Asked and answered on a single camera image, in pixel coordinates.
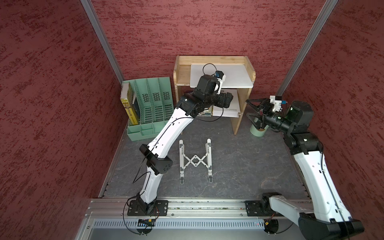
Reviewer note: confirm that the green pencil cup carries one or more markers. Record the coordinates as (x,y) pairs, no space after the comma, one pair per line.
(258,132)

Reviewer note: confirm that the white book with black text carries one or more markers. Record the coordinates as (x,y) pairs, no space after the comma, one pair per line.
(233,110)

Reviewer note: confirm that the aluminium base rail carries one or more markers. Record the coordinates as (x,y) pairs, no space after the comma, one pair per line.
(177,208)

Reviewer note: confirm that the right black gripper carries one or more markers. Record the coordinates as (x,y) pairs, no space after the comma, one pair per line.
(263,102)

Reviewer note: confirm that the yellow book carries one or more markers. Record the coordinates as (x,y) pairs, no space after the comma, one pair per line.
(127,99)

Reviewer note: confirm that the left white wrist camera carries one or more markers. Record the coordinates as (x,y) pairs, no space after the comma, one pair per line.
(220,76)

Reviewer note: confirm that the green file organizer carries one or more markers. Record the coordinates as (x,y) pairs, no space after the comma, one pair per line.
(154,104)

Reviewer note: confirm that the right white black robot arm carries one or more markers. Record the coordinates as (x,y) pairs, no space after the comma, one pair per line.
(328,219)

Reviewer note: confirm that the silver folding laptop stand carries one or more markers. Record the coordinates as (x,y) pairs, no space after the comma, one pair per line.
(195,161)

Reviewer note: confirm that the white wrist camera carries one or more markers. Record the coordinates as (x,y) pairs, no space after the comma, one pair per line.
(277,102)
(220,76)

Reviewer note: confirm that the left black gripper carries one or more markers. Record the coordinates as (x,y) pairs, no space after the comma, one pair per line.
(227,98)

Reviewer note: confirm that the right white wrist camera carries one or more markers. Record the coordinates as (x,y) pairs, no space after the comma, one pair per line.
(277,102)

